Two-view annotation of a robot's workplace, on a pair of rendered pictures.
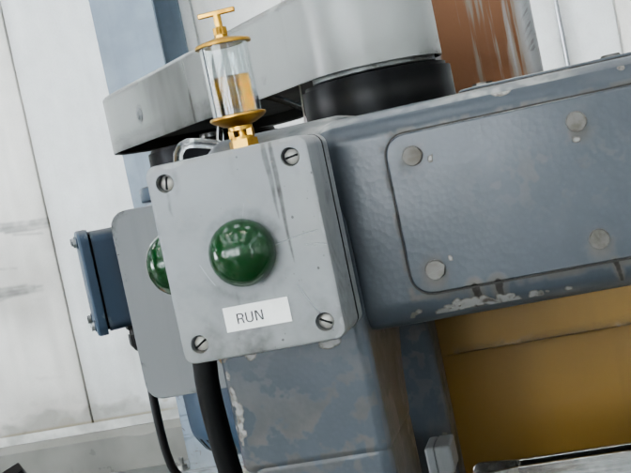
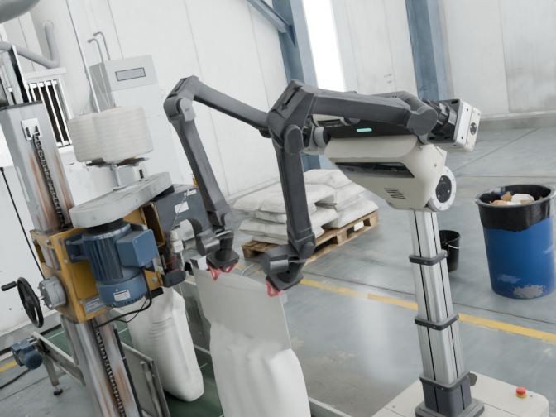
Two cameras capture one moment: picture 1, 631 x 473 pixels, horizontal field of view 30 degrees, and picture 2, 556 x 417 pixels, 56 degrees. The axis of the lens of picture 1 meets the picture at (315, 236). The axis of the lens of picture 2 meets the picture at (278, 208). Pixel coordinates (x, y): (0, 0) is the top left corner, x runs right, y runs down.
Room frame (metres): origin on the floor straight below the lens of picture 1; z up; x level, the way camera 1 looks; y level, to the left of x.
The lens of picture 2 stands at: (2.02, 1.51, 1.69)
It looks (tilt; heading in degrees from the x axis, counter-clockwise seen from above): 14 degrees down; 218
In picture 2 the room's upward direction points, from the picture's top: 12 degrees counter-clockwise
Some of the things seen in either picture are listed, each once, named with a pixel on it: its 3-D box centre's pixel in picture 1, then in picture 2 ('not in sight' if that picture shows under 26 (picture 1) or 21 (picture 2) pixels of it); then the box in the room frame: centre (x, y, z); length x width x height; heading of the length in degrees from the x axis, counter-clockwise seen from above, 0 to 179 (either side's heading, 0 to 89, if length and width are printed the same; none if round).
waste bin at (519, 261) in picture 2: not in sight; (518, 241); (-1.47, 0.69, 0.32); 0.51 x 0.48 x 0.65; 167
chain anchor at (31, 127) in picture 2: not in sight; (32, 128); (1.11, -0.11, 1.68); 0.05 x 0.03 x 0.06; 167
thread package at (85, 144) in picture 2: not in sight; (91, 136); (0.87, -0.16, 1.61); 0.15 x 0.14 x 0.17; 77
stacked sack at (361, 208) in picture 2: not in sight; (344, 213); (-2.47, -1.18, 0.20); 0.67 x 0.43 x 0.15; 167
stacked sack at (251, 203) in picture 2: not in sight; (268, 196); (-1.95, -1.70, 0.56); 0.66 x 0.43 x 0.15; 165
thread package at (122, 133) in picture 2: not in sight; (122, 133); (0.93, 0.10, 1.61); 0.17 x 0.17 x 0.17
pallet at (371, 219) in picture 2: not in sight; (311, 233); (-2.21, -1.45, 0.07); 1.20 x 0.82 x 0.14; 169
